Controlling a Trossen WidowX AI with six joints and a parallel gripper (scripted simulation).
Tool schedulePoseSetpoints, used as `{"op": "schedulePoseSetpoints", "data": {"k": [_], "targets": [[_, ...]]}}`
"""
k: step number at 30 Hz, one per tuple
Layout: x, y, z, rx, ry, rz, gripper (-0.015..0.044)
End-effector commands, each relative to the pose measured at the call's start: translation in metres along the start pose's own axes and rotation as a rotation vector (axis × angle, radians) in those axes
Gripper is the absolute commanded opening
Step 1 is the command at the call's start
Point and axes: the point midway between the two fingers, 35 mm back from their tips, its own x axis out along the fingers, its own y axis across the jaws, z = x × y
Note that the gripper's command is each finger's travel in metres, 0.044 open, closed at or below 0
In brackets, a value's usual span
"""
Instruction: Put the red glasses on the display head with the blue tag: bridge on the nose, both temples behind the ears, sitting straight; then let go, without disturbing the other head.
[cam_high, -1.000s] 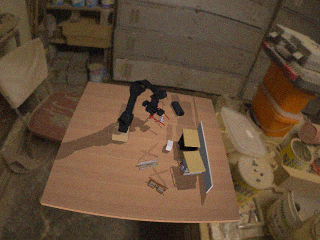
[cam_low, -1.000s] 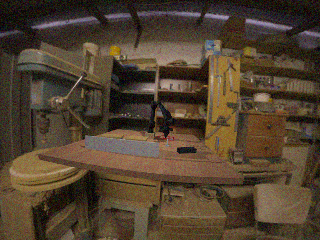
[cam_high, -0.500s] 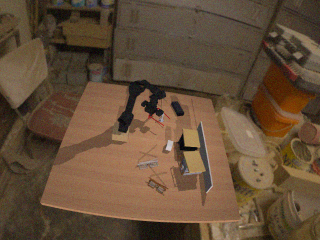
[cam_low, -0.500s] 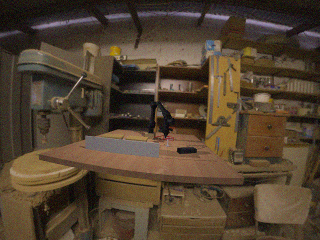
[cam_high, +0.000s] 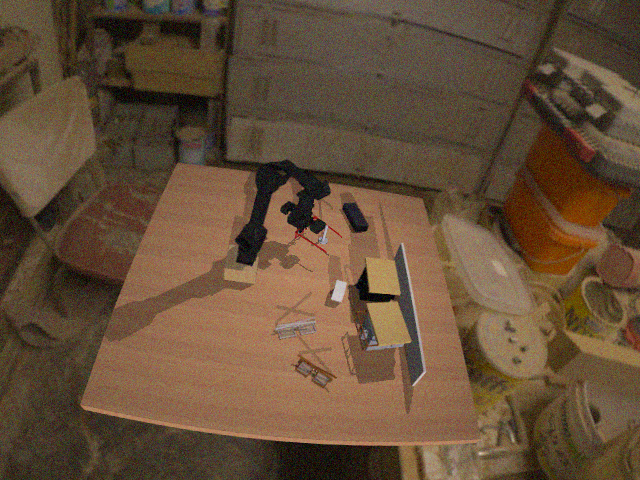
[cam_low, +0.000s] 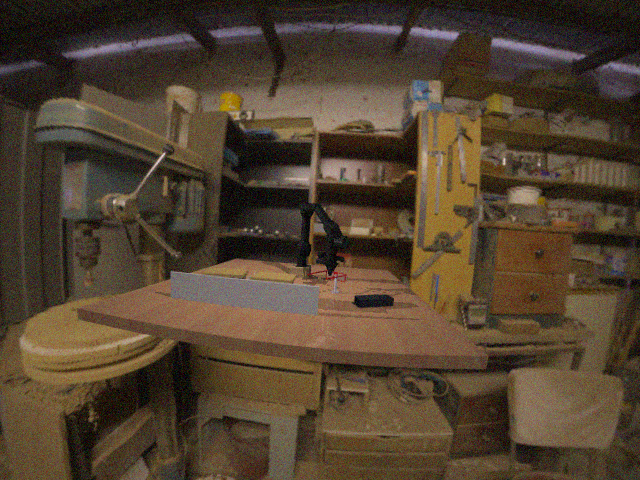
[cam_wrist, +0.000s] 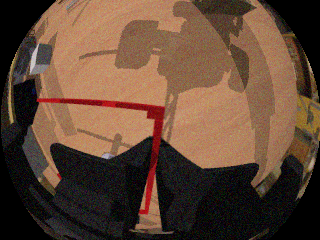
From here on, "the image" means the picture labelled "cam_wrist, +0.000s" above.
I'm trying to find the grey flat rectangular panel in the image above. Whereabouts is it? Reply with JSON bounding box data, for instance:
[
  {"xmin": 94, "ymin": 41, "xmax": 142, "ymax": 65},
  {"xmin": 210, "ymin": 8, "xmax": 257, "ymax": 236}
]
[{"xmin": 13, "ymin": 76, "xmax": 49, "ymax": 179}]

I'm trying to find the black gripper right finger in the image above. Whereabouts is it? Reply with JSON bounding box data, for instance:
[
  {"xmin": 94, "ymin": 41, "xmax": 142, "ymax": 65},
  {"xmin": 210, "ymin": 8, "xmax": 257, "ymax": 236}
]
[{"xmin": 156, "ymin": 137, "xmax": 259, "ymax": 232}]

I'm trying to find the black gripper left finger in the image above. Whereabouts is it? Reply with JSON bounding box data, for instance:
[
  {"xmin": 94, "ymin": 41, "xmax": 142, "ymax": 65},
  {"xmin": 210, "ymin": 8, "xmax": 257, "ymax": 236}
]
[{"xmin": 49, "ymin": 136, "xmax": 155, "ymax": 229}]

